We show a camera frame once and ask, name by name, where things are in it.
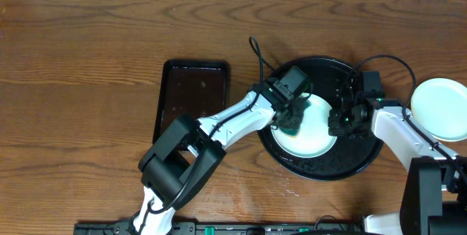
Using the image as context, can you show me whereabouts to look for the green yellow sponge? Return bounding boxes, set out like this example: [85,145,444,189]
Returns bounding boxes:
[278,98,311,136]

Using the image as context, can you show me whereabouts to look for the light green plate with stain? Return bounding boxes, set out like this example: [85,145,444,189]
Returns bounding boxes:
[411,78,466,142]

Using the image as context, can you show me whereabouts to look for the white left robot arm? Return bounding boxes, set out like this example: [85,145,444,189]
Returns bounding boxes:
[130,79,313,234]

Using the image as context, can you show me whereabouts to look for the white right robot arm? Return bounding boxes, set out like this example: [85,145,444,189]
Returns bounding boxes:
[328,93,466,235]

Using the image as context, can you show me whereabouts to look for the round black tray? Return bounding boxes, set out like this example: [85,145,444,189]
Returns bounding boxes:
[258,56,383,181]

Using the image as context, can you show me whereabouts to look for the rectangular black water tray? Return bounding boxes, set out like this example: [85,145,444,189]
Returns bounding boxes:
[153,59,230,141]

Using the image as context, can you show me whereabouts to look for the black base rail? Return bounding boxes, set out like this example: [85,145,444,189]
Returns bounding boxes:
[73,221,365,235]

